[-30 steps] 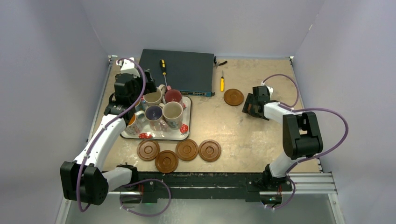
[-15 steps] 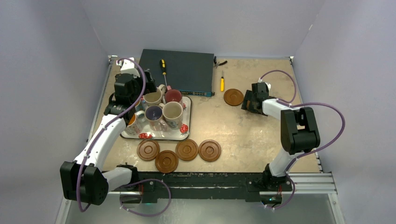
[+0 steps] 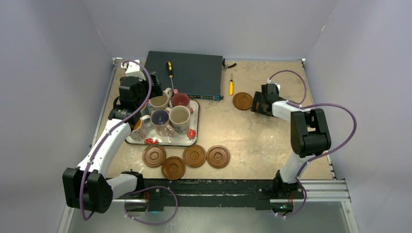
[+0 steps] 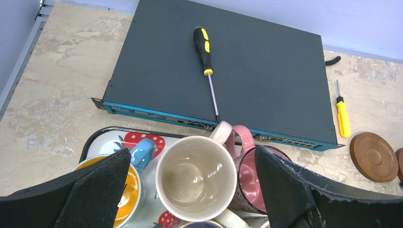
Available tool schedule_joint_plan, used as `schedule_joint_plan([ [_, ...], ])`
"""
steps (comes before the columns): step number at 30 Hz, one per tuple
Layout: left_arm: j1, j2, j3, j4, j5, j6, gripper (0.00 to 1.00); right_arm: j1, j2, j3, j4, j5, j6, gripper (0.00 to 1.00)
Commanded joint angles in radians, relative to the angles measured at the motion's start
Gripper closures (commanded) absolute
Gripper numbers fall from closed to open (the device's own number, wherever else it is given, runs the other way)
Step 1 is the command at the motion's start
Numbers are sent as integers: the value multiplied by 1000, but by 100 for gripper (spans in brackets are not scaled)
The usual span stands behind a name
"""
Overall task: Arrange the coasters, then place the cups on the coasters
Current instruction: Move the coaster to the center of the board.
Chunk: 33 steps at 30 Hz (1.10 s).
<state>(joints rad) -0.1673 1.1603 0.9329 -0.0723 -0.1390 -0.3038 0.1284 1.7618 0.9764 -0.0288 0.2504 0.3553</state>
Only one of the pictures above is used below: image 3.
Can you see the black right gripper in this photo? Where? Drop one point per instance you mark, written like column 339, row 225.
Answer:
column 259, row 105

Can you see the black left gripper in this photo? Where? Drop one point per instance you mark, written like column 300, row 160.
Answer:
column 156, row 90

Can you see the pink mug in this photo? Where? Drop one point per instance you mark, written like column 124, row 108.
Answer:
column 180, row 99

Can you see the cream floral mug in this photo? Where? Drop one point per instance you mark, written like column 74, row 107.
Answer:
column 180, row 119

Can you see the wooden coaster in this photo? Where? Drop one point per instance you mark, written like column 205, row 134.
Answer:
column 154, row 156
column 242, row 101
column 194, row 156
column 173, row 168
column 218, row 156

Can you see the wooden coaster front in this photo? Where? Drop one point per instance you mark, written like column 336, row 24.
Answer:
column 173, row 168

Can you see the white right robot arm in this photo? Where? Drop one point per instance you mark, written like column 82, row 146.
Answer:
column 309, row 135

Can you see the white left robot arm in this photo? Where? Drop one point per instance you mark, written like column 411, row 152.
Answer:
column 87, row 186

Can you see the small yellow screwdriver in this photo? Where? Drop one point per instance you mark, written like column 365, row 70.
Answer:
column 231, row 86

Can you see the purple interior mug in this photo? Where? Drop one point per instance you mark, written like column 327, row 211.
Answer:
column 161, row 121

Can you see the orange interior mug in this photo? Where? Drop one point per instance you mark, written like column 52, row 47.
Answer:
column 140, row 131

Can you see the black yellow long screwdriver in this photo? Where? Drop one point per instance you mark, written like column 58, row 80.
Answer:
column 170, row 73

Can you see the white strawberry tray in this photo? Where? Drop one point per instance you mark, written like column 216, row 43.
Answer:
column 177, row 139

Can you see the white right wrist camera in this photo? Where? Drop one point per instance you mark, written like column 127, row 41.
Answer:
column 271, row 82

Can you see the black handled pliers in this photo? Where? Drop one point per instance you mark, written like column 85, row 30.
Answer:
column 227, row 66

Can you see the dark network switch box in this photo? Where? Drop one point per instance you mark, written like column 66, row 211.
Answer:
column 197, row 75

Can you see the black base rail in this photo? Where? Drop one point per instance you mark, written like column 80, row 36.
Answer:
column 237, row 193

